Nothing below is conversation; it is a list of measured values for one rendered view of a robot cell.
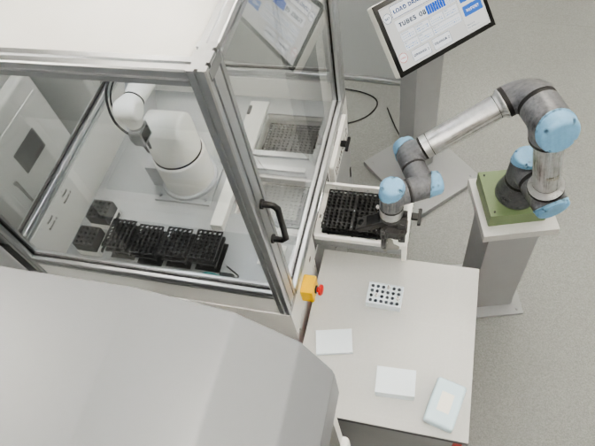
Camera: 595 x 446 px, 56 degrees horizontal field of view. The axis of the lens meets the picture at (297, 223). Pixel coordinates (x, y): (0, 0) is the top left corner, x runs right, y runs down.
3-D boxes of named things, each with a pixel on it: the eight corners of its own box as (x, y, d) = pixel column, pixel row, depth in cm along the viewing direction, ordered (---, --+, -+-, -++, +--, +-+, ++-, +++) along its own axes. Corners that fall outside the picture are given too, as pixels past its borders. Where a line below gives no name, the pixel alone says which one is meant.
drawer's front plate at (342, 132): (348, 131, 241) (346, 113, 232) (335, 184, 226) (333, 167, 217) (343, 131, 242) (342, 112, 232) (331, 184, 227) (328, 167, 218)
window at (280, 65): (337, 100, 228) (311, -160, 149) (289, 286, 184) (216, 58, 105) (336, 100, 228) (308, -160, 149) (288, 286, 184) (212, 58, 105)
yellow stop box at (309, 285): (320, 285, 200) (318, 275, 194) (316, 303, 197) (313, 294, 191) (306, 282, 201) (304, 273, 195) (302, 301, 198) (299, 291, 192)
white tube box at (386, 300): (404, 291, 203) (404, 287, 200) (400, 311, 199) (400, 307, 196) (369, 286, 206) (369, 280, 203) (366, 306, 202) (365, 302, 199)
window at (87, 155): (273, 288, 174) (194, 79, 103) (273, 289, 173) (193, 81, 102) (34, 252, 194) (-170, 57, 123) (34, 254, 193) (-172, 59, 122)
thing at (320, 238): (409, 198, 216) (410, 188, 211) (401, 255, 203) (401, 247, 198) (309, 188, 225) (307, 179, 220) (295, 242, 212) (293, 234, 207)
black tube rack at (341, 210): (387, 204, 216) (387, 195, 210) (381, 242, 207) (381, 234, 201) (331, 198, 221) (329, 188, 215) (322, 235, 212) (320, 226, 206)
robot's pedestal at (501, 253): (506, 260, 287) (540, 168, 224) (522, 313, 271) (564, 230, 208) (448, 266, 290) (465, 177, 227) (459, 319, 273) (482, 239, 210)
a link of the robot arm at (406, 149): (535, 54, 160) (384, 140, 175) (553, 79, 154) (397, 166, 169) (541, 77, 169) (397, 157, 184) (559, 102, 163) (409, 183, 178)
